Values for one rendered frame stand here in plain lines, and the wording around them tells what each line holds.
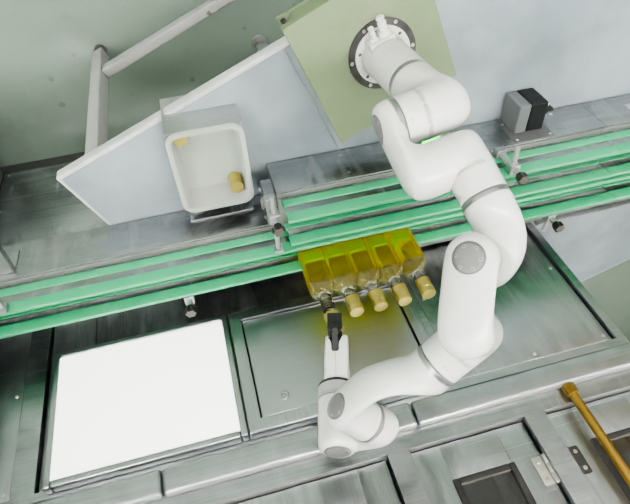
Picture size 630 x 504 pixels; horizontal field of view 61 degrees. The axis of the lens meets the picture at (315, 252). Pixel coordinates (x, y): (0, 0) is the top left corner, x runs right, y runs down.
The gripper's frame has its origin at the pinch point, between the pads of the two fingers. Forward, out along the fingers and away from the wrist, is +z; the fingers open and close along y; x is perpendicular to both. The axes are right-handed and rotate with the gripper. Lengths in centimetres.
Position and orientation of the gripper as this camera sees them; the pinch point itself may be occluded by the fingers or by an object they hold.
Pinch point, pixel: (334, 326)
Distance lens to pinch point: 119.9
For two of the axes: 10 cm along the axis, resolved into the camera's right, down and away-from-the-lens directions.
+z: 0.0, -7.2, 7.0
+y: -0.5, -7.0, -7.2
